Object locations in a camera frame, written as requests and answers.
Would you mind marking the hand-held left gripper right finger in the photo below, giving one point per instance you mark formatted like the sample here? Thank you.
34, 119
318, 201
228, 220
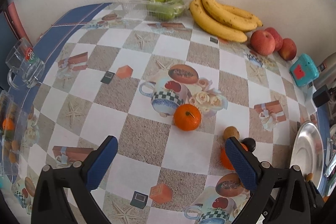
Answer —
241, 163

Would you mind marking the stainless steel kettle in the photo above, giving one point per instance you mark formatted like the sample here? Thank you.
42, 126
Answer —
326, 69

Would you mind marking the glass mug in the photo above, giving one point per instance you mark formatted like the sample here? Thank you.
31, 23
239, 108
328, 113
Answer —
25, 64

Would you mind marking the checkered printed tablecloth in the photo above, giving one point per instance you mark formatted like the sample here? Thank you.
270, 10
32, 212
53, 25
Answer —
157, 77

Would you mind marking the clear plastic container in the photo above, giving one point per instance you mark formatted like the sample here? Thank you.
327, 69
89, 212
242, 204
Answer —
11, 132

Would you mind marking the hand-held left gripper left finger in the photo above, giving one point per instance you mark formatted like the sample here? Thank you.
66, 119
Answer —
102, 161

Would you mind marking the blue tablecloth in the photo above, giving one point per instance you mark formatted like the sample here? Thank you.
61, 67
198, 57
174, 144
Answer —
63, 19

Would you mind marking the black charger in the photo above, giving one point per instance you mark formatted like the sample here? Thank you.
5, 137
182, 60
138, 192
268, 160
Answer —
321, 96

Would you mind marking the clear plastic fruit box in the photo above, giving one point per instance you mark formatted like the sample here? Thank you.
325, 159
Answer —
157, 7

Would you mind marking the teal plastic box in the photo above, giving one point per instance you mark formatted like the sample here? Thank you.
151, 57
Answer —
303, 70

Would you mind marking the red apple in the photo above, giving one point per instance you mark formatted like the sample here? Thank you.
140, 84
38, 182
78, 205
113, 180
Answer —
288, 48
262, 43
277, 36

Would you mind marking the small orange tangerine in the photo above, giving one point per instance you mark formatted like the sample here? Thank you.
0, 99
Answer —
225, 159

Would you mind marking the pink flat board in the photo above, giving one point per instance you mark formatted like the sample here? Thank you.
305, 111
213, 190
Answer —
14, 19

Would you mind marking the round brown fruit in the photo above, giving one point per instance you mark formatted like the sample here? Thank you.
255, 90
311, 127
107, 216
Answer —
231, 132
309, 176

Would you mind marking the large orange tangerine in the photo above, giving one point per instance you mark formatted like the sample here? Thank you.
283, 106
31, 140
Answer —
187, 117

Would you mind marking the white charging base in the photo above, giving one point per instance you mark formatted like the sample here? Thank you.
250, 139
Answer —
310, 102

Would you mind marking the dark plum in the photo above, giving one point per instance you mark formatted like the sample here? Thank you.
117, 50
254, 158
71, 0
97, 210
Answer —
249, 144

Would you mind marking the bunch of yellow bananas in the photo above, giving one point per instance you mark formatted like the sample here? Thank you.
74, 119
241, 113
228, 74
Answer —
223, 22

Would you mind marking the stainless steel basin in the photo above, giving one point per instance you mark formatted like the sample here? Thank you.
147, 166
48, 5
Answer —
307, 153

